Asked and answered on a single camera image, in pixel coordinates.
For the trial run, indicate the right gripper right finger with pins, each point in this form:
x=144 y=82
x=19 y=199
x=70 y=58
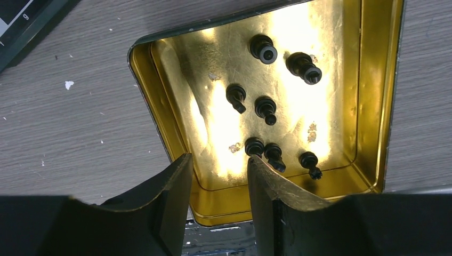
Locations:
x=289 y=220

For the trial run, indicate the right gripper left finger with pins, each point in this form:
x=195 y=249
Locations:
x=148 y=219

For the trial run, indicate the black white chess board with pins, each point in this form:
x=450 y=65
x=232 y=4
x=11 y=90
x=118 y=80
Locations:
x=25 y=23

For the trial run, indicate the black chess piece in tin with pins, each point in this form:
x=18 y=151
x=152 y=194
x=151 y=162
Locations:
x=301 y=65
x=273 y=153
x=309 y=160
x=265 y=108
x=236 y=96
x=254 y=146
x=261 y=47

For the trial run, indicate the gold tin with black pieces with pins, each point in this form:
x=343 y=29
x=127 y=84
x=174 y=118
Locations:
x=345 y=119

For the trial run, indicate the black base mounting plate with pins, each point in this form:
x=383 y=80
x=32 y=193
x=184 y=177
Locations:
x=229 y=239

